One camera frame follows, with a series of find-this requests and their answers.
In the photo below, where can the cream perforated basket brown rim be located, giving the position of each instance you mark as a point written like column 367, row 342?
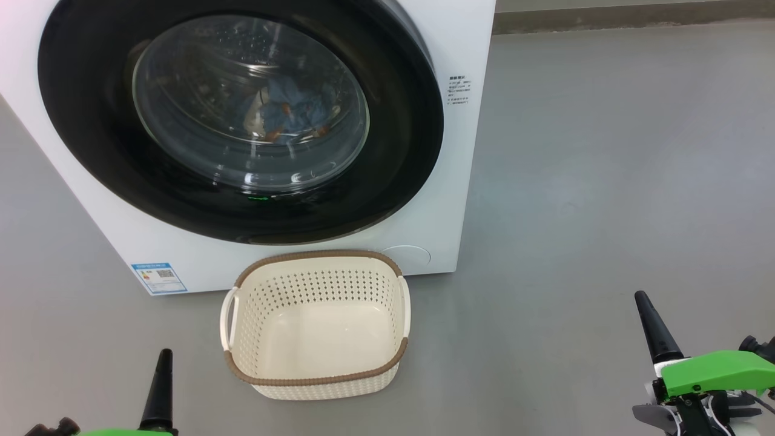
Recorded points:
column 315, row 333

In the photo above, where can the round white drain filter cover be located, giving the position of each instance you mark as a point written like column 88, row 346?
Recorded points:
column 405, row 255

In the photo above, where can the white front-load washing machine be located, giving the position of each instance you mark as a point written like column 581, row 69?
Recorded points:
column 436, row 212

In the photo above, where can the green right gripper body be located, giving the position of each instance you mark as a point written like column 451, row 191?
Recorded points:
column 714, row 372

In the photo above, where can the blue energy label sticker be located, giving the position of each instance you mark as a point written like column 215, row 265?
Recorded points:
column 158, row 278

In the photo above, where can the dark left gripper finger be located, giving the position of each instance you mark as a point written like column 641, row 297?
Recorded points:
column 160, row 399

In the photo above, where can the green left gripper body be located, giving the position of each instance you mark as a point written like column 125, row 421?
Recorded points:
column 121, row 433

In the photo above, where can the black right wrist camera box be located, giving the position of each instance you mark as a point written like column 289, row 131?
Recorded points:
column 761, row 348

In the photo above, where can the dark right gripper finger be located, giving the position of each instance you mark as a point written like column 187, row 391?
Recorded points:
column 660, row 339

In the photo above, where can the perforated steel washer drum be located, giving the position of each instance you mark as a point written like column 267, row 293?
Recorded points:
column 200, row 54

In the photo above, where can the black round glass washer door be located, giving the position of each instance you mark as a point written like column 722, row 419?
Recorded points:
column 79, row 121

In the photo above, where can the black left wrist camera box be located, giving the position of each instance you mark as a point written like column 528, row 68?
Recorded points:
column 51, row 428

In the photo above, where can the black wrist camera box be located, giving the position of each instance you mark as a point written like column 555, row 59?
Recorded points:
column 761, row 348
column 51, row 428

